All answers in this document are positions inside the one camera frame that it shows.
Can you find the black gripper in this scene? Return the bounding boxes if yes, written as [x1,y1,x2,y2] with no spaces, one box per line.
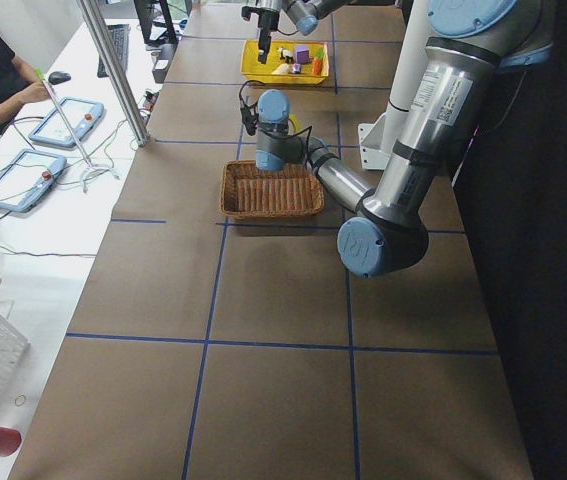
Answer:
[258,9,279,64]

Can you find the yellow tape roll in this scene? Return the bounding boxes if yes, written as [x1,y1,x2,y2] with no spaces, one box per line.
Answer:
[288,113,301,134]

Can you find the yellow plastic basket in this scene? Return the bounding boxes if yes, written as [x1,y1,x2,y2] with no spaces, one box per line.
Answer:
[240,40,329,85]

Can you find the brown wicker basket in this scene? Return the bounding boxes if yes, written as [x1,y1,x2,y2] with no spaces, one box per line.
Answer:
[220,160,325,219]

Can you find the toy panda figure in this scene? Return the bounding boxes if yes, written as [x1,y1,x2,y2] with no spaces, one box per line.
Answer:
[277,47,295,64]

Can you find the toy bread croissant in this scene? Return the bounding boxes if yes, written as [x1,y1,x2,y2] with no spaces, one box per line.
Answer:
[272,64,292,75]

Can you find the purple foam cube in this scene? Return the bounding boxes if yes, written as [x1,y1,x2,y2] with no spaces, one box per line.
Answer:
[294,44,311,65]

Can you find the toy orange carrot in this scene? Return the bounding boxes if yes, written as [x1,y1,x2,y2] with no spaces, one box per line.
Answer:
[311,47,325,76]

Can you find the black box with label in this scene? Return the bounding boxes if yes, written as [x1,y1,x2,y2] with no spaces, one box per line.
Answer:
[152,43,177,84]

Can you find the black monitor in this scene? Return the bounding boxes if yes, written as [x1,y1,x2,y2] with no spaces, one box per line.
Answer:
[133,0,179,47]

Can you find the black keyboard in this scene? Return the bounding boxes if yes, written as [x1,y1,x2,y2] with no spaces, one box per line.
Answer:
[107,24,130,73]

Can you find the blue teach pendant far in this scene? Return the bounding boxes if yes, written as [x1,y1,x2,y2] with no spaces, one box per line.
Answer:
[28,96,105,150]

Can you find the blue teach pendant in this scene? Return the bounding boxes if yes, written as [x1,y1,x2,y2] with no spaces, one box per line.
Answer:
[28,96,105,150]
[0,149,68,213]

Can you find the black computer mouse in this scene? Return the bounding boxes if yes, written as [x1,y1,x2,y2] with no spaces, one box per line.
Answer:
[48,71,72,85]

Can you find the blue teach pendant near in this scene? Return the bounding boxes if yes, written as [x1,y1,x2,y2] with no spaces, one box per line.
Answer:
[0,149,68,213]

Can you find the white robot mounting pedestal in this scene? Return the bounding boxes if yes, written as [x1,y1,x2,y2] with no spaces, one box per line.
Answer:
[358,0,433,171]

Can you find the aluminium frame post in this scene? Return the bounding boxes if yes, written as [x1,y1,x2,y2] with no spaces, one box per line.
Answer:
[77,0,150,147]

